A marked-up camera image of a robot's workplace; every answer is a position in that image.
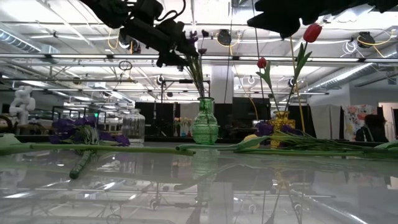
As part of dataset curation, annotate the floral patterned curtain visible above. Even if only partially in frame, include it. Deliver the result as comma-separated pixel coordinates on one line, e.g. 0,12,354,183
341,105,379,143

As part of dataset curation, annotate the green glass vase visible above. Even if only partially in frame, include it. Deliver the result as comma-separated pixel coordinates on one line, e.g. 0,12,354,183
192,96,220,146

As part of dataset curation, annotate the yellow glass vase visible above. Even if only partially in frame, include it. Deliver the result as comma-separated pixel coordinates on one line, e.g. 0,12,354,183
269,110,296,149

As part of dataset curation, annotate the person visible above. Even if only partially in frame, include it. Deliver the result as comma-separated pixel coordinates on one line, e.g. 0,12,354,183
355,114,389,143
0,114,15,135

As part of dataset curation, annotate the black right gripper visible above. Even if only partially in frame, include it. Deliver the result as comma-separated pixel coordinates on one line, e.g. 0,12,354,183
247,0,374,39

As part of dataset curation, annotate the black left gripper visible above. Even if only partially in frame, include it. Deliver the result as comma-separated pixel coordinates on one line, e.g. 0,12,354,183
119,19,200,68

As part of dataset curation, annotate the black partition panel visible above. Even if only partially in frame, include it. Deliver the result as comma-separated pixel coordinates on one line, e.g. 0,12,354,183
214,96,271,138
135,101,181,138

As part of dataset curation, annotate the clear ribbed glass vase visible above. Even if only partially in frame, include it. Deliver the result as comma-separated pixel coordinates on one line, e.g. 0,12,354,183
121,108,146,144

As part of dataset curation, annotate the black ceiling cable reel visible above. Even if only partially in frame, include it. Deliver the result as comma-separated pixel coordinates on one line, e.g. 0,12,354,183
357,30,376,49
117,27,142,54
216,29,233,47

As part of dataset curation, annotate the white curtain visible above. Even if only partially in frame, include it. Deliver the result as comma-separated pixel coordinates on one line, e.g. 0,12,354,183
309,104,343,139

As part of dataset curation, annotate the long yellow cable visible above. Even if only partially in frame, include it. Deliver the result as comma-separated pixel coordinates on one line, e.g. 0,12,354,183
289,37,306,133

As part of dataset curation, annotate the thin black hanging cable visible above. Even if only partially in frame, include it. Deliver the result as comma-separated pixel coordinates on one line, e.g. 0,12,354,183
223,0,234,103

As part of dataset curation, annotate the long black cable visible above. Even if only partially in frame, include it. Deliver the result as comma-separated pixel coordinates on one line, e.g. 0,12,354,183
254,27,266,100

